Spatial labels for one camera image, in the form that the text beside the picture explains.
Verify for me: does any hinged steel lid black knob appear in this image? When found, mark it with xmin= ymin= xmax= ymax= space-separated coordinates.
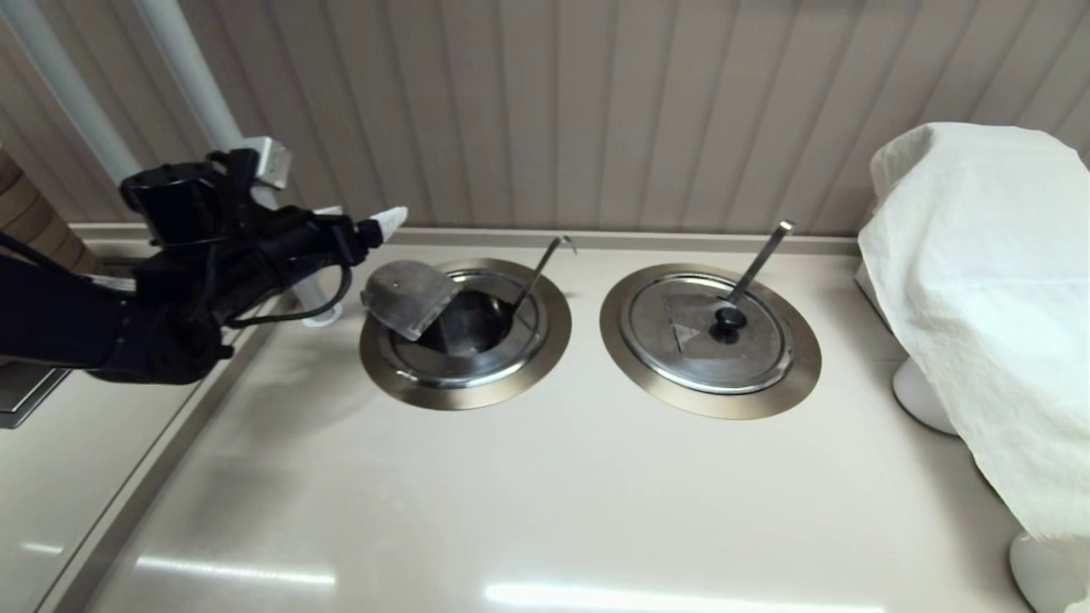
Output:
xmin=630 ymin=279 xmax=784 ymax=386
xmin=360 ymin=260 xmax=465 ymax=343

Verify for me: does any steel ladle hooked handle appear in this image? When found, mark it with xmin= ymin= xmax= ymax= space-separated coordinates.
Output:
xmin=509 ymin=236 xmax=578 ymax=318

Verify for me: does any right steel pot lid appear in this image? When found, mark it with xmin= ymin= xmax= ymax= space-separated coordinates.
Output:
xmin=619 ymin=273 xmax=795 ymax=395

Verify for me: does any white round pole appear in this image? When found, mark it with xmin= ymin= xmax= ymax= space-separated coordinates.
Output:
xmin=135 ymin=0 xmax=343 ymax=329
xmin=0 ymin=0 xmax=141 ymax=184

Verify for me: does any brown wooden steamer stack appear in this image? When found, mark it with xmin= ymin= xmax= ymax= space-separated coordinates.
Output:
xmin=0 ymin=145 xmax=103 ymax=273

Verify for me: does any grey framed recessed tray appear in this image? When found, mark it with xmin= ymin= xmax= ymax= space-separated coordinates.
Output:
xmin=0 ymin=364 xmax=73 ymax=429

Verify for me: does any white rounded stand base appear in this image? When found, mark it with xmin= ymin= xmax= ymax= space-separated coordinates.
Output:
xmin=892 ymin=356 xmax=959 ymax=435
xmin=1009 ymin=532 xmax=1087 ymax=613

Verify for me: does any white cloth cover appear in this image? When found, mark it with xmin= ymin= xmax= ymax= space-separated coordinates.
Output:
xmin=858 ymin=122 xmax=1090 ymax=546

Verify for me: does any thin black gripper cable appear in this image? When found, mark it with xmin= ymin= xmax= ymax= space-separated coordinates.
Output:
xmin=223 ymin=260 xmax=354 ymax=331

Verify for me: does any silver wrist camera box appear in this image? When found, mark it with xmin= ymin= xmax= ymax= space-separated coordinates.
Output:
xmin=241 ymin=136 xmax=292 ymax=190

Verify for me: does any brass counter ring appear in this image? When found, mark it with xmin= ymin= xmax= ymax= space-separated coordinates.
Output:
xmin=599 ymin=263 xmax=823 ymax=421
xmin=359 ymin=257 xmax=572 ymax=411

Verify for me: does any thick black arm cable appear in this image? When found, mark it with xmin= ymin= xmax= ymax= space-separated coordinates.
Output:
xmin=0 ymin=230 xmax=60 ymax=278

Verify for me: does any steel ladle straight handle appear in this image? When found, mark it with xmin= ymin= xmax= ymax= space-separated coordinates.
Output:
xmin=726 ymin=220 xmax=795 ymax=306

